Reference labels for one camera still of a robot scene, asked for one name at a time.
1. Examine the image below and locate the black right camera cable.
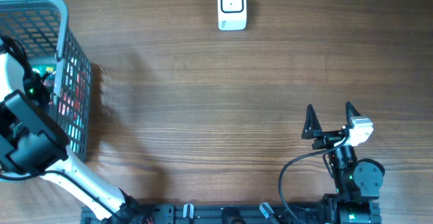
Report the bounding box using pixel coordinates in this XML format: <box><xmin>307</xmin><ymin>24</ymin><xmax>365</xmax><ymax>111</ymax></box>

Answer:
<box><xmin>278</xmin><ymin>137</ymin><xmax>349</xmax><ymax>224</ymax></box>

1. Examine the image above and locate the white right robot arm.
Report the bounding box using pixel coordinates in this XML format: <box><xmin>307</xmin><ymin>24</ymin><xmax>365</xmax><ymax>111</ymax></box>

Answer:
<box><xmin>301</xmin><ymin>102</ymin><xmax>385</xmax><ymax>224</ymax></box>

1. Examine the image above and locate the red Nescafe sachet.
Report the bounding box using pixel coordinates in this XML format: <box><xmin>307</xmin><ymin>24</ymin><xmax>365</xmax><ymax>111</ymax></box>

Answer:
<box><xmin>59</xmin><ymin>70</ymin><xmax>85</xmax><ymax>125</ymax></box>

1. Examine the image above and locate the white barcode scanner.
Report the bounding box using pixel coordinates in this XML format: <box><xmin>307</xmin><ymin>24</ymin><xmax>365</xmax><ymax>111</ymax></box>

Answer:
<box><xmin>217</xmin><ymin>0</ymin><xmax>247</xmax><ymax>31</ymax></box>

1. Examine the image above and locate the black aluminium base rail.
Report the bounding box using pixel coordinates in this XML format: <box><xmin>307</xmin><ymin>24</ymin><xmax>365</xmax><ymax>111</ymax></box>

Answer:
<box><xmin>80</xmin><ymin>202</ymin><xmax>382</xmax><ymax>224</ymax></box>

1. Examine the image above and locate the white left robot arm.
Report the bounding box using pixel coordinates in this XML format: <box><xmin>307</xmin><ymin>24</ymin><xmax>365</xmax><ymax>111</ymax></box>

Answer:
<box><xmin>1</xmin><ymin>36</ymin><xmax>145</xmax><ymax>223</ymax></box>

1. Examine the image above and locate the grey plastic basket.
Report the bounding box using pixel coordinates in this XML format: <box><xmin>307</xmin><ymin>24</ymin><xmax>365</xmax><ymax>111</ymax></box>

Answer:
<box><xmin>1</xmin><ymin>0</ymin><xmax>92</xmax><ymax>181</ymax></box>

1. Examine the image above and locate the green 3M gloves packet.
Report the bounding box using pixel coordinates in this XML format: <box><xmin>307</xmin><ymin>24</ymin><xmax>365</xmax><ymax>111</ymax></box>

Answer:
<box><xmin>32</xmin><ymin>64</ymin><xmax>56</xmax><ymax>82</ymax></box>

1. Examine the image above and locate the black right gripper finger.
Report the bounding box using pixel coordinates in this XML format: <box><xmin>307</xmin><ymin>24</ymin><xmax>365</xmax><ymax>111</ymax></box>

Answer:
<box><xmin>345</xmin><ymin>102</ymin><xmax>361</xmax><ymax>125</ymax></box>
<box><xmin>301</xmin><ymin>104</ymin><xmax>323</xmax><ymax>139</ymax></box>

